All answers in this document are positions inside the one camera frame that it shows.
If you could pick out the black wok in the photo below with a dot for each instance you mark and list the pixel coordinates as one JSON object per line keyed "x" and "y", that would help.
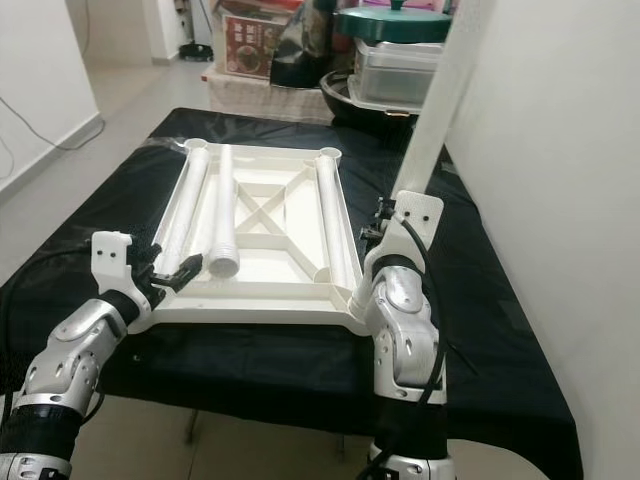
{"x": 345, "y": 105}

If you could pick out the black tablecloth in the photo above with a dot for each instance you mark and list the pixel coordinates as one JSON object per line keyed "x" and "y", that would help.
{"x": 260, "y": 370}

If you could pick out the green round pot lid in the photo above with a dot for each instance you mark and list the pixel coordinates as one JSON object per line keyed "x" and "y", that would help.
{"x": 395, "y": 25}

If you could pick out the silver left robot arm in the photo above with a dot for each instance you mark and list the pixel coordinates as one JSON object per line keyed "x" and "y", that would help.
{"x": 70, "y": 360}

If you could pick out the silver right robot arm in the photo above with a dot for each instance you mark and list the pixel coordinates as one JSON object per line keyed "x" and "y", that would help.
{"x": 405, "y": 330}

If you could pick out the black floor mop head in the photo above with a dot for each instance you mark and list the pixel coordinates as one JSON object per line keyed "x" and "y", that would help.
{"x": 195, "y": 52}

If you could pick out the black plastic bag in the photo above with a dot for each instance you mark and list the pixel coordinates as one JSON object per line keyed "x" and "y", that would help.
{"x": 305, "y": 50}

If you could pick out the grey metal table leg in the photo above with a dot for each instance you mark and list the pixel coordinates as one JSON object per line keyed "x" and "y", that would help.
{"x": 192, "y": 425}

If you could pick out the orange-lidded storage box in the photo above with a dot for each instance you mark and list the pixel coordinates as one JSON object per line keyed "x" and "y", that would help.
{"x": 245, "y": 45}

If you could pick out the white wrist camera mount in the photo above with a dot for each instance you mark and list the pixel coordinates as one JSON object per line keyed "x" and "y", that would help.
{"x": 420, "y": 215}
{"x": 110, "y": 250}

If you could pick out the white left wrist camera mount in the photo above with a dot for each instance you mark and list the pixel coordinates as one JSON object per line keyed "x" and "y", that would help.
{"x": 110, "y": 250}

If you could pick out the clear plastic storage bin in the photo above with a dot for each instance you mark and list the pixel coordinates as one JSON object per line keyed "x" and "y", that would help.
{"x": 395, "y": 75}

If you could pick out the white plastic children table top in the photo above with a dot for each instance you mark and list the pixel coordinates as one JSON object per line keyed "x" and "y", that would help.
{"x": 280, "y": 255}

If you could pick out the clear tape strip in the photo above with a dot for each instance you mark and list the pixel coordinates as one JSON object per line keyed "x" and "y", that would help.
{"x": 172, "y": 142}

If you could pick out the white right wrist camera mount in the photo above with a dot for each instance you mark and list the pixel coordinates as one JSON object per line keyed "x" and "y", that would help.
{"x": 420, "y": 215}

